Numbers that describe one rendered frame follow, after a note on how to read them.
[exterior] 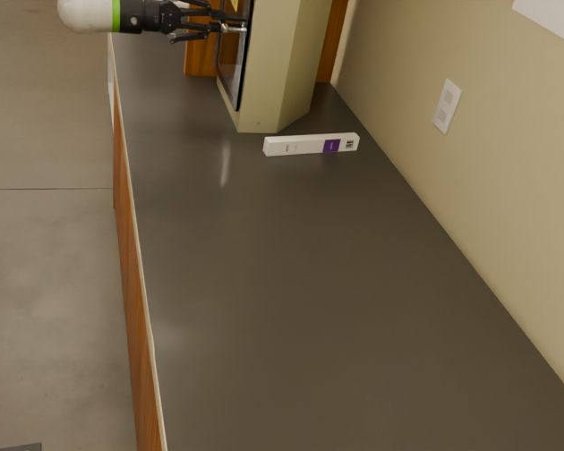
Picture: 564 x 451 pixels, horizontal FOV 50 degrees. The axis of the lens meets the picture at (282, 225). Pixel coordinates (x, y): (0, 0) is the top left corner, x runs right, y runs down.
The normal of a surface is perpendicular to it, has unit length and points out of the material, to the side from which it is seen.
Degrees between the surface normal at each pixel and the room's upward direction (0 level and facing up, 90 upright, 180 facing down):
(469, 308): 0
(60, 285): 0
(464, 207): 90
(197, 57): 90
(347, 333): 0
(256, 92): 90
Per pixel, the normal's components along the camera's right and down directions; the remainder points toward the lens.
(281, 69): 0.26, 0.60
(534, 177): -0.95, 0.03
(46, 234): 0.17, -0.80
